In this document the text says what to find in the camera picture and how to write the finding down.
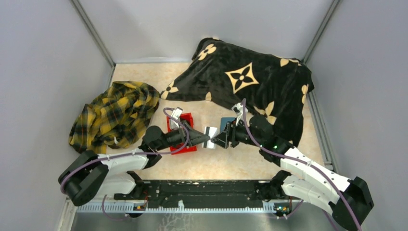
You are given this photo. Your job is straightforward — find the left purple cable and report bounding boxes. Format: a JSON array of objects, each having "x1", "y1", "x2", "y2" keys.
[{"x1": 60, "y1": 107, "x2": 191, "y2": 222}]

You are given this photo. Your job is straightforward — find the blue card holder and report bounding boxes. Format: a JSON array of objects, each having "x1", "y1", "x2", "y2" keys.
[{"x1": 220, "y1": 117, "x2": 235, "y2": 131}]

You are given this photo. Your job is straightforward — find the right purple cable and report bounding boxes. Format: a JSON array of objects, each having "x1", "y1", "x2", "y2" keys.
[{"x1": 241, "y1": 98, "x2": 362, "y2": 231}]

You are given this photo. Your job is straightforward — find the aluminium front rail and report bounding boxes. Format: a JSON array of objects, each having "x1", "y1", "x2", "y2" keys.
[{"x1": 76, "y1": 180, "x2": 356, "y2": 214}]

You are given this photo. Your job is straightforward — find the red plastic bin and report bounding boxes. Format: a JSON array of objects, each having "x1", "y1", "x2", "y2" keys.
[{"x1": 166, "y1": 113, "x2": 197, "y2": 155}]

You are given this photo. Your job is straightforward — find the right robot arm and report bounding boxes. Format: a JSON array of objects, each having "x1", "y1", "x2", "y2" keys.
[{"x1": 211, "y1": 115, "x2": 374, "y2": 231}]

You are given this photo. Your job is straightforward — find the silver magnetic stripe card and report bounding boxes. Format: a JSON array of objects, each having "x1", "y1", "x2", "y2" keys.
[{"x1": 202, "y1": 126, "x2": 218, "y2": 149}]

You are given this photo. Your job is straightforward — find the black floral blanket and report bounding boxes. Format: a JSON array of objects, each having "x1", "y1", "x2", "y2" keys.
[{"x1": 160, "y1": 38, "x2": 314, "y2": 146}]

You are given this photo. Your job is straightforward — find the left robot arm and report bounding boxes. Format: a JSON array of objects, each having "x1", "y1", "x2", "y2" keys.
[{"x1": 58, "y1": 121, "x2": 210, "y2": 206}]

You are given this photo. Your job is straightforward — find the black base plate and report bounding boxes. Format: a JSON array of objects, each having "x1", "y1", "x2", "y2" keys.
[{"x1": 114, "y1": 180, "x2": 290, "y2": 209}]

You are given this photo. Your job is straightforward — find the yellow plaid shirt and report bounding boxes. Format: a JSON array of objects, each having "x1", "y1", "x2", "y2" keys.
[{"x1": 68, "y1": 81, "x2": 160, "y2": 154}]

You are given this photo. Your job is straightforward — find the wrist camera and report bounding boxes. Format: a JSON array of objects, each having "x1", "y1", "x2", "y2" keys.
[
  {"x1": 169, "y1": 107, "x2": 183, "y2": 130},
  {"x1": 231, "y1": 103, "x2": 244, "y2": 123}
]

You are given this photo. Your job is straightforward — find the purple cable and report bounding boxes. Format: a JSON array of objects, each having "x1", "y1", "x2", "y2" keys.
[
  {"x1": 241, "y1": 98, "x2": 362, "y2": 231},
  {"x1": 60, "y1": 107, "x2": 191, "y2": 222}
]

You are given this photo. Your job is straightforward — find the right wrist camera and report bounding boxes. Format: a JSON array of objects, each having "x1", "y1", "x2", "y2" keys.
[{"x1": 231, "y1": 103, "x2": 244, "y2": 123}]

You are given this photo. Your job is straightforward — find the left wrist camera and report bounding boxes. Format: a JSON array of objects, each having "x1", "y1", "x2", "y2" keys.
[{"x1": 169, "y1": 107, "x2": 183, "y2": 130}]

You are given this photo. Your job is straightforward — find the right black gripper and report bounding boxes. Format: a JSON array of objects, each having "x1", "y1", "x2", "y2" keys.
[{"x1": 211, "y1": 117, "x2": 263, "y2": 148}]

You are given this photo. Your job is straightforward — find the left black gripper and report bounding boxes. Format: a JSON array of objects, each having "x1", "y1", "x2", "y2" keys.
[{"x1": 156, "y1": 120, "x2": 211, "y2": 151}]

